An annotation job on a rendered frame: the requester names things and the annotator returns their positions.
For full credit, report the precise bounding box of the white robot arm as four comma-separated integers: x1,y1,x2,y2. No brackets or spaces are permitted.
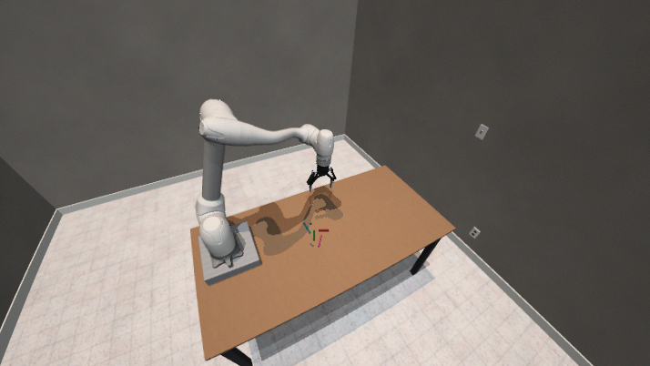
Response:
195,99,334,269

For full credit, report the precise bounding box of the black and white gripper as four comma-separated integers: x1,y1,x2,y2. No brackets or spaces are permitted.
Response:
307,164,336,193

